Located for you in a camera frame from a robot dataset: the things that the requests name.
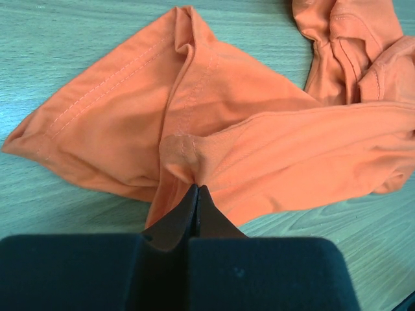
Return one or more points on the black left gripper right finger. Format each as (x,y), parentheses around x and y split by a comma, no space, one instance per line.
(230,271)

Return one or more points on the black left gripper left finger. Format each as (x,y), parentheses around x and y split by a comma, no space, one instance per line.
(111,271)

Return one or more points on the orange t-shirt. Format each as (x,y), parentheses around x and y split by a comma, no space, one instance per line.
(173,106)

